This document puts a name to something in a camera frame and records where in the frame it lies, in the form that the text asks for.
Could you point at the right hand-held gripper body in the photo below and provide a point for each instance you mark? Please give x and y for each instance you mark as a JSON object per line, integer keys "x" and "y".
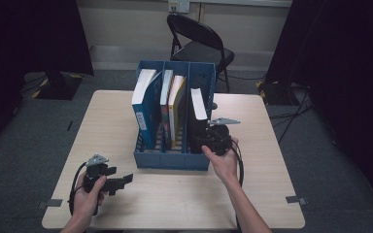
{"x": 219, "y": 139}

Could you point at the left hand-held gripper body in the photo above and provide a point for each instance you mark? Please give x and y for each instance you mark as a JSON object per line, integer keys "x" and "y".
{"x": 95, "y": 174}

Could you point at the black book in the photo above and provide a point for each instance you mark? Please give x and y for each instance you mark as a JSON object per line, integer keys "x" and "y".
{"x": 196, "y": 129}

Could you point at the yellow book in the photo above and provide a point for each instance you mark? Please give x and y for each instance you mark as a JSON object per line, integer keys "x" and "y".
{"x": 177, "y": 110}

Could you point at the blue plastic book rack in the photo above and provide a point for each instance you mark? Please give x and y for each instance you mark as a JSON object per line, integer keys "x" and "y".
{"x": 168, "y": 161}

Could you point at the red illustrated book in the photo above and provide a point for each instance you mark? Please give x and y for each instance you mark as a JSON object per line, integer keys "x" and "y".
{"x": 165, "y": 106}

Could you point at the thick blue book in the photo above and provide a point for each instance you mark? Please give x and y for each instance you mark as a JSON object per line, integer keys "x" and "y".
{"x": 147, "y": 113}

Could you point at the person's right hand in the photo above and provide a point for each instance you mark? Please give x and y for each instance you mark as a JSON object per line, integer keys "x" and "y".
{"x": 226, "y": 165}

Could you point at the person's left hand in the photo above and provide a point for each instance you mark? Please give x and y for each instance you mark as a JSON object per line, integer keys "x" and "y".
{"x": 87, "y": 204}

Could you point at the small dark round object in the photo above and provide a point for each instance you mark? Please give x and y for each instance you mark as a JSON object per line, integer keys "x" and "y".
{"x": 214, "y": 106}

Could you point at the grey tape strip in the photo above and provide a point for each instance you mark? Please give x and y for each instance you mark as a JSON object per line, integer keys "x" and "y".
{"x": 50, "y": 203}
{"x": 296, "y": 200}

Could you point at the black stand base striped tape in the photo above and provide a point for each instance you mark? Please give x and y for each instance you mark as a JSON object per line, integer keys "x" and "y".
{"x": 273, "y": 93}
{"x": 58, "y": 85}

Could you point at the black folding chair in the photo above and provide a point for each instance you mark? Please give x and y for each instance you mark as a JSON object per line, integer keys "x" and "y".
{"x": 204, "y": 51}

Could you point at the black curtain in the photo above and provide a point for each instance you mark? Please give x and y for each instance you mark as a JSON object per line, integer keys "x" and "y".
{"x": 29, "y": 39}
{"x": 346, "y": 64}

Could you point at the white wall socket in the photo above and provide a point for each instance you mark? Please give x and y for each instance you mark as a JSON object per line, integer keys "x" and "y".
{"x": 178, "y": 6}

